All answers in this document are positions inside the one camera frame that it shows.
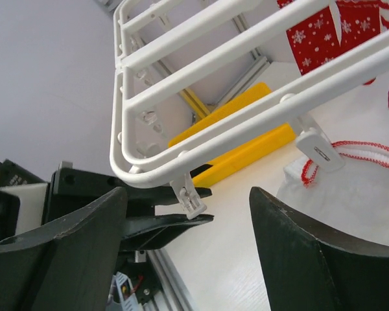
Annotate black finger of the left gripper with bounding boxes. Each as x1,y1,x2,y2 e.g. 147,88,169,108
124,184,213,207

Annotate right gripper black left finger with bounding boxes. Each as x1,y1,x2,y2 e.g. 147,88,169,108
0,187,128,310

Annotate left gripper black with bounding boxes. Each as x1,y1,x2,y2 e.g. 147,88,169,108
41,167,214,251

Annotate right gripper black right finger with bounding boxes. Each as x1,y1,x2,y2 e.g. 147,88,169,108
249,187,389,310

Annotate white hanger clip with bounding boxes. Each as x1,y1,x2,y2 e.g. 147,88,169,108
170,173,207,220

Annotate white plastic clip hanger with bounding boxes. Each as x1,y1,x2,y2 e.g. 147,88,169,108
108,0,389,189

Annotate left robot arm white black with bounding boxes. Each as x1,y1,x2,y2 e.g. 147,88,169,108
0,159,214,252

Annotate white sock red trim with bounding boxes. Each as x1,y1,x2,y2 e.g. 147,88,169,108
275,139,389,250

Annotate yellow plastic tray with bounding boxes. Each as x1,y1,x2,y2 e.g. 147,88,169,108
167,81,296,188

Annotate red snowflake sock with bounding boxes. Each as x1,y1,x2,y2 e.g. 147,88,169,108
277,0,389,86

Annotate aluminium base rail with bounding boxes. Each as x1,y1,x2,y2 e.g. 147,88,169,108
106,249,196,310

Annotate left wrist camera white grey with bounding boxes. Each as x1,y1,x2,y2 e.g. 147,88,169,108
0,183,48,241

